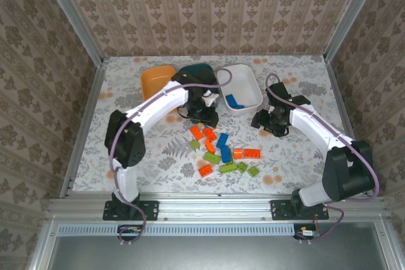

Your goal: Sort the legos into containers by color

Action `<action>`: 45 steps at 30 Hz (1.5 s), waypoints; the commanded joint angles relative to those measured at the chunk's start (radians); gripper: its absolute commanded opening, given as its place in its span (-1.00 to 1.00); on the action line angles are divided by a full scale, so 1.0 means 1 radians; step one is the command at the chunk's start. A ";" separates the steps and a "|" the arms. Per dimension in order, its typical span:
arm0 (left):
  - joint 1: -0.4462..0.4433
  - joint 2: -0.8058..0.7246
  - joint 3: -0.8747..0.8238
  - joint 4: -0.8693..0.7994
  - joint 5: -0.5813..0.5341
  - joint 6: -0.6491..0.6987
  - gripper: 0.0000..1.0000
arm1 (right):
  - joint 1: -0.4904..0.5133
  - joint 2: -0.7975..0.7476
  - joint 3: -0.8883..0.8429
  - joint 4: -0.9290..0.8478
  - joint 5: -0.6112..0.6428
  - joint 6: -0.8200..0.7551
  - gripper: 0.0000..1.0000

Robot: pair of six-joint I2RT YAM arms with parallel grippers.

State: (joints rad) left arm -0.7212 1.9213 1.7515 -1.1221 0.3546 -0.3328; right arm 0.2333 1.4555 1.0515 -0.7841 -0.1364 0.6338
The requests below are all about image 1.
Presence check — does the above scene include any teal plastic container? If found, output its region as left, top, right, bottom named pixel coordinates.
left=177, top=63, right=215, bottom=77

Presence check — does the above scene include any floral patterned table cover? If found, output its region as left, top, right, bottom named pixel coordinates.
left=72, top=55, right=365, bottom=195

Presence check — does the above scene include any white plastic container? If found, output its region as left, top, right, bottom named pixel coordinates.
left=216, top=64, right=264, bottom=114

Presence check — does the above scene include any orange plastic container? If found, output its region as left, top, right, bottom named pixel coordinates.
left=140, top=64, right=177, bottom=102

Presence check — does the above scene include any small electronics connector board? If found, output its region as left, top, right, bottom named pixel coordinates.
left=294, top=224, right=320, bottom=241
left=117, top=224, right=143, bottom=240

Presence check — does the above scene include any grey metal panel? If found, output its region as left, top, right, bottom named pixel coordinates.
left=30, top=221, right=405, bottom=270

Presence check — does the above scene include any aluminium side rail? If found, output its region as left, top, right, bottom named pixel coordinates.
left=325, top=58, right=376, bottom=197
left=59, top=59, right=110, bottom=198

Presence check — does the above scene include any aluminium frame beam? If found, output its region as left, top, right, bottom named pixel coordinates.
left=46, top=192, right=390, bottom=222

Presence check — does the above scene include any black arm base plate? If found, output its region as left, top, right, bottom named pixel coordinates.
left=103, top=199, right=159, bottom=221
left=270, top=199, right=330, bottom=221

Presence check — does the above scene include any grey slotted cable duct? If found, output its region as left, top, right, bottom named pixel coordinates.
left=58, top=223, right=298, bottom=236

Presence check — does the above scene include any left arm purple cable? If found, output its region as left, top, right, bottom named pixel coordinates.
left=108, top=68, right=235, bottom=247

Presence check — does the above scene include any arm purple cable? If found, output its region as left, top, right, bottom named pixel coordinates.
left=108, top=68, right=235, bottom=247
left=265, top=73, right=380, bottom=243

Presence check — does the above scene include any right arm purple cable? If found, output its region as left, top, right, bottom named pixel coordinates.
left=265, top=73, right=380, bottom=243

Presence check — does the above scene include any aluminium frame post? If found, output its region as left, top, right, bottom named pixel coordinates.
left=37, top=0, right=105, bottom=67
left=323, top=0, right=387, bottom=62

